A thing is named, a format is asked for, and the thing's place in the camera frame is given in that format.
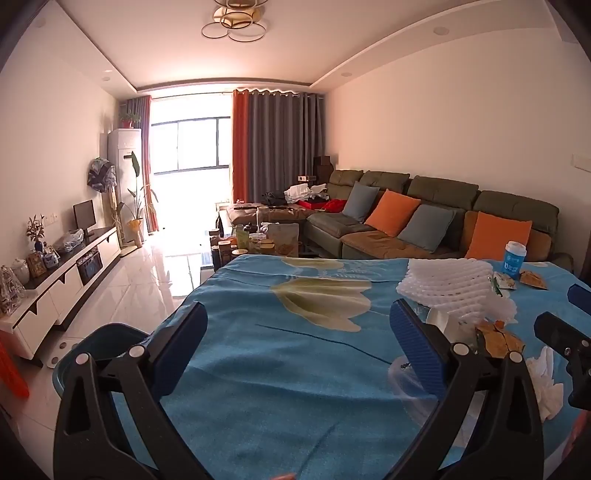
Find stack of white foam nets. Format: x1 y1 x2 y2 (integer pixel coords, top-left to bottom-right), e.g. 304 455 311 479
396 257 519 324

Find green sofa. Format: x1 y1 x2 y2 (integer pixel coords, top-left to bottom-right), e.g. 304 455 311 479
304 168 576 274

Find dark coffee table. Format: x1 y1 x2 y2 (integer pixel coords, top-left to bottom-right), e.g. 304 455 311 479
210 222 306 274

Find small plant in blue vase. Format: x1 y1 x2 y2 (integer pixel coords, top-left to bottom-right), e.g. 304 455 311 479
25 215 47 254

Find group of snack jars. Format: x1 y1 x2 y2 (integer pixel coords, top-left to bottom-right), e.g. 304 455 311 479
210 224 269 269

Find clear plastic packaging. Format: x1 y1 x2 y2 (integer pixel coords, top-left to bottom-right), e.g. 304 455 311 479
387 355 445 428

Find white TV cabinet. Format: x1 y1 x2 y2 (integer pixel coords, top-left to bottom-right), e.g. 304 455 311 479
0 225 122 366

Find ring ceiling lamp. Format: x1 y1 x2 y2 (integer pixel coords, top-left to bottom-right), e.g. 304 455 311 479
200 0 269 42

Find orange peel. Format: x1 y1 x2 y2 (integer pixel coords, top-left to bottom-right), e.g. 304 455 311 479
475 320 528 359

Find blue-grey cushion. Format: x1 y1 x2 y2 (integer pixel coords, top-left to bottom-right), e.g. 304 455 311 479
342 181 380 223
397 204 457 254

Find brown stacked boxes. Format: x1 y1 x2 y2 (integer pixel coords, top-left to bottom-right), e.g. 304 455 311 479
313 156 334 184

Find black monitor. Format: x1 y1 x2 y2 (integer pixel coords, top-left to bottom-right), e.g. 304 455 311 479
72 200 98 234

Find pile of white clothes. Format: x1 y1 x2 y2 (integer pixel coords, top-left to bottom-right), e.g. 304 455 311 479
283 183 329 204

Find large window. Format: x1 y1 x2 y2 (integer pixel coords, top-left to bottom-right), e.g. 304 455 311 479
150 95 234 232

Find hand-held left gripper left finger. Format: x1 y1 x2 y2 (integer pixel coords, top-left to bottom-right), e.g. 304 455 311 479
53 301 213 480

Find orange and grey curtain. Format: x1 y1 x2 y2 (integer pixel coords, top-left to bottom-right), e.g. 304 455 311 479
124 95 161 234
231 88 325 223

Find brown snack wrapper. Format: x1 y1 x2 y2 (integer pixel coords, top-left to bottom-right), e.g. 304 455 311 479
519 271 549 291

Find fan with patterned cover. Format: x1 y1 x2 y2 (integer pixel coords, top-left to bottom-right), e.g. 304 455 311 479
86 157 116 246

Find clear green snack wrapper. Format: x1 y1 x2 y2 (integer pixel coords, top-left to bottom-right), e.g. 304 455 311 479
491 271 519 292

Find white crumpled tissue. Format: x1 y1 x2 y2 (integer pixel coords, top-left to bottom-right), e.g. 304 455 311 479
525 345 565 422

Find clear plastic bag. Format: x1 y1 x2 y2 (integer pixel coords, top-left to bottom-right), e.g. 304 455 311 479
59 229 86 253

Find clear glass ornament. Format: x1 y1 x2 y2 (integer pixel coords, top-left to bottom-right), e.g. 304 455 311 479
0 265 27 315

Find blue floral tablecloth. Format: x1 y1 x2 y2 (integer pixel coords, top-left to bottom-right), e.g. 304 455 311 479
113 253 591 480

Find orange cushion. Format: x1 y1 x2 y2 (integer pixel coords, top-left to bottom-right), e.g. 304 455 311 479
364 189 422 237
464 211 533 262

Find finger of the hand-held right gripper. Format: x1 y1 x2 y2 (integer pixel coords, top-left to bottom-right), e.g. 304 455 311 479
567 284 591 309
534 312 591 411

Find brown sofa seat pad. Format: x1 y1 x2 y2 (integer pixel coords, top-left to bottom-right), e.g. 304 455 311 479
342 227 465 260

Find white standing air conditioner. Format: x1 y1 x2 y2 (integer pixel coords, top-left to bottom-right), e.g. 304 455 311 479
107 128 143 241

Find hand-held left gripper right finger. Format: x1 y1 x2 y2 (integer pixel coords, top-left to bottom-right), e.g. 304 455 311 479
383 299 546 480

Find tall plant in yellow pot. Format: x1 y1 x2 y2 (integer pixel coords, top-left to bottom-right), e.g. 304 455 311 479
115 150 160 248

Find red cloth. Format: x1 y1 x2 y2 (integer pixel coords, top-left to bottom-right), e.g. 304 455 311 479
298 198 348 214

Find tan paper bag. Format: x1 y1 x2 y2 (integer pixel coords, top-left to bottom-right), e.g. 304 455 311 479
266 222 301 257

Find blue white paper cup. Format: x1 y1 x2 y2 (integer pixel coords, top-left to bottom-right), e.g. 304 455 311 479
503 241 528 280

